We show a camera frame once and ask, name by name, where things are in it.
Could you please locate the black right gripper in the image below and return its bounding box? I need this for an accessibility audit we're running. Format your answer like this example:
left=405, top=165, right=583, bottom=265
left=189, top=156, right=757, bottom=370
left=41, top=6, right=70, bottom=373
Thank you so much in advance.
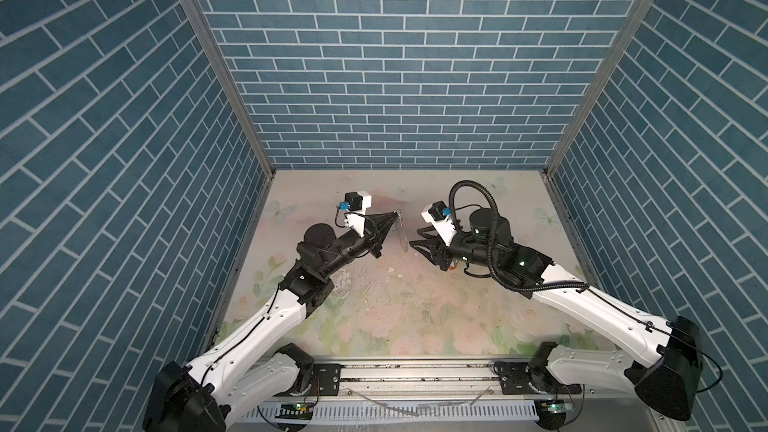
left=409, top=222, right=498, bottom=270

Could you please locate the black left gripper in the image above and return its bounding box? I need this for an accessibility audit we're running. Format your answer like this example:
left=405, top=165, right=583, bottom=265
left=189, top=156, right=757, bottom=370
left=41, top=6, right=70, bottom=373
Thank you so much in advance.
left=318, top=212, right=396, bottom=281

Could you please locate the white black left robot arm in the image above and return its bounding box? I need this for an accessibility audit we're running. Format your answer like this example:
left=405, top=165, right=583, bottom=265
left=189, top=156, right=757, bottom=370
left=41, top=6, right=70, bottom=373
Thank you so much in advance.
left=142, top=211, right=400, bottom=431

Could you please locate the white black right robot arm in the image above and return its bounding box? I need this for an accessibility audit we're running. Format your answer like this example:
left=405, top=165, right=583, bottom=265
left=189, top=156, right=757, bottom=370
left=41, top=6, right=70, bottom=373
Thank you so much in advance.
left=410, top=201, right=704, bottom=421

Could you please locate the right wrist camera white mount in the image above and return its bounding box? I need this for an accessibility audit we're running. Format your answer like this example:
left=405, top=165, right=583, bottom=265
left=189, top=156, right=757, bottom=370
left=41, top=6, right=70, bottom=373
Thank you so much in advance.
left=421, top=201, right=457, bottom=246

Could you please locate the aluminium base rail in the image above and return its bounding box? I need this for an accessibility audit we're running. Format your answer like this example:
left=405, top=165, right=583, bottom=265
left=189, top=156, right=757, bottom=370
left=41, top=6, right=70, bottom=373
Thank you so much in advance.
left=315, top=346, right=637, bottom=400

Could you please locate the black corrugated cable hose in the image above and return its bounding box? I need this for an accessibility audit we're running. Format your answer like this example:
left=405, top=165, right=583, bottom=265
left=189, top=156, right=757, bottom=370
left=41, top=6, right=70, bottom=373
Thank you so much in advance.
left=448, top=179, right=592, bottom=294

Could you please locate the aluminium corner post left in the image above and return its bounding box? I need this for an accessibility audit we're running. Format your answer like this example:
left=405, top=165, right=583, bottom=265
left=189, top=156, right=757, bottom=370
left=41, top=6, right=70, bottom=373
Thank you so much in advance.
left=178, top=0, right=275, bottom=181

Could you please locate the aluminium corner post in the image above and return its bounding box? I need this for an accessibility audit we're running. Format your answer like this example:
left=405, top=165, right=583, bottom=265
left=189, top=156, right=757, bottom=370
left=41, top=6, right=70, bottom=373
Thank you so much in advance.
left=178, top=0, right=275, bottom=181
left=542, top=0, right=655, bottom=183

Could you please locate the white slotted cable duct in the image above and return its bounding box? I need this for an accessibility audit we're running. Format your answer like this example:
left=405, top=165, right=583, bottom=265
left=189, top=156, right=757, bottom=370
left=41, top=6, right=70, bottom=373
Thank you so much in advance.
left=238, top=399, right=539, bottom=426

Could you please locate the aluminium corner post right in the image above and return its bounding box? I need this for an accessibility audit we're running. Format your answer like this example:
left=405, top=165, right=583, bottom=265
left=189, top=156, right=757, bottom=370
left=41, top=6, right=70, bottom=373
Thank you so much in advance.
left=542, top=0, right=655, bottom=183

